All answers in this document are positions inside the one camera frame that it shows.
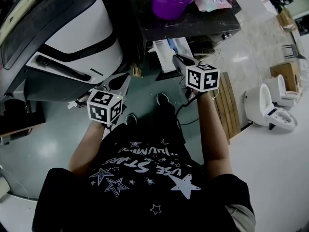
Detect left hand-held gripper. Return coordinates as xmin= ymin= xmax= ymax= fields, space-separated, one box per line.
xmin=86 ymin=72 xmax=132 ymax=126

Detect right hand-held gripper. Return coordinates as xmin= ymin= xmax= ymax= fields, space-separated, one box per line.
xmin=172 ymin=54 xmax=221 ymax=93

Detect white box with blue label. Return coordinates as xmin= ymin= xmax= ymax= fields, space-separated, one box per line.
xmin=153 ymin=38 xmax=194 ymax=74

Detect person's left forearm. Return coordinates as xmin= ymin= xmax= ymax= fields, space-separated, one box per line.
xmin=68 ymin=121 xmax=106 ymax=176

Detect person's right forearm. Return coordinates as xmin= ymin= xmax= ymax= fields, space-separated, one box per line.
xmin=196 ymin=90 xmax=234 ymax=181

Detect person's left shoe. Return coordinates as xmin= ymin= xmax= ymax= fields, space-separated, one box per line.
xmin=125 ymin=113 xmax=139 ymax=126

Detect person's shoe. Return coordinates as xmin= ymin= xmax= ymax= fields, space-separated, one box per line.
xmin=156 ymin=92 xmax=170 ymax=106
xmin=125 ymin=113 xmax=139 ymax=126

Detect person's right shoe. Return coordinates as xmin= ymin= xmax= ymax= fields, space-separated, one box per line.
xmin=156 ymin=92 xmax=170 ymax=106

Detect purple plastic tub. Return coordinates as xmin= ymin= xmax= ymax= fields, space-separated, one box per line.
xmin=151 ymin=0 xmax=197 ymax=21

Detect black trousers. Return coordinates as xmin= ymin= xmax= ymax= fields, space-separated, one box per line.
xmin=134 ymin=100 xmax=186 ymax=146

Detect wooden slat pallet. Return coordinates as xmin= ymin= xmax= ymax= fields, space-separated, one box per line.
xmin=209 ymin=71 xmax=242 ymax=145

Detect white and black washing machine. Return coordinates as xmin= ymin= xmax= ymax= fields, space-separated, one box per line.
xmin=0 ymin=0 xmax=124 ymax=103

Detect white toilet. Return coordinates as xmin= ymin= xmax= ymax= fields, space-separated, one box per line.
xmin=243 ymin=83 xmax=298 ymax=131
xmin=265 ymin=74 xmax=303 ymax=107

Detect brown cardboard box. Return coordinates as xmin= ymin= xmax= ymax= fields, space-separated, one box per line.
xmin=269 ymin=62 xmax=303 ymax=93
xmin=276 ymin=7 xmax=298 ymax=33

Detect black star print T-shirt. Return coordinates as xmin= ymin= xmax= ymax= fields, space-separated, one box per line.
xmin=31 ymin=123 xmax=256 ymax=232

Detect cream plastic panel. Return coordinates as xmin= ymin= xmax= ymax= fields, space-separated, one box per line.
xmin=0 ymin=0 xmax=47 ymax=46

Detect black cable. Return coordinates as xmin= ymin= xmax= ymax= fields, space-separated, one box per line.
xmin=174 ymin=91 xmax=209 ymax=128

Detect metal frame stool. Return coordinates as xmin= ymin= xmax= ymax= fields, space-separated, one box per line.
xmin=281 ymin=43 xmax=307 ymax=61

